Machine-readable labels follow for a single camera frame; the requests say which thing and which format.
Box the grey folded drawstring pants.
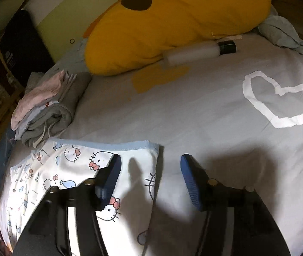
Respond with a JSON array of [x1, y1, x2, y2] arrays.
[[20, 72, 92, 147]]

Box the pink folded garment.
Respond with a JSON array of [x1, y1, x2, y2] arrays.
[[11, 70, 69, 131]]

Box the light blue folded garment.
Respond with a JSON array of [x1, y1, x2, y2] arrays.
[[14, 99, 59, 140]]

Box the crumpled grey-green cloth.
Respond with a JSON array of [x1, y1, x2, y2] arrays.
[[258, 15, 303, 55]]

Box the white cartoon cat print pants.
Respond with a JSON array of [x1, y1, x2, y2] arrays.
[[0, 139, 159, 255]]

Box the grey bedsheet with heart print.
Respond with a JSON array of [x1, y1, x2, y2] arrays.
[[10, 33, 303, 255]]

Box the yellow bread-shaped plush pillow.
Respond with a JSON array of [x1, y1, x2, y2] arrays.
[[84, 0, 271, 76]]

